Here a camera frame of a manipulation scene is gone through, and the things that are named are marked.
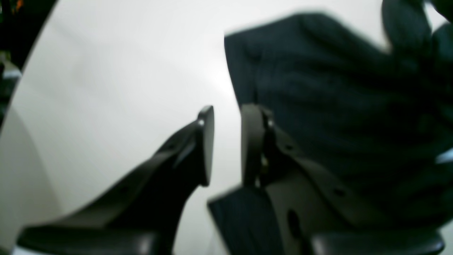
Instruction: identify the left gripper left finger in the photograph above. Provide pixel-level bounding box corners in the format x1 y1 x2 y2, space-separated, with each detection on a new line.
16 106 214 255

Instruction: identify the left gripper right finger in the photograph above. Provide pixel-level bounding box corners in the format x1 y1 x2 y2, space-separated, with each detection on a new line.
241 104 445 255

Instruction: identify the dark navy t-shirt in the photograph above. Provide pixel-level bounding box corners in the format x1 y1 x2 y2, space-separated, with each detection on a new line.
208 0 452 255

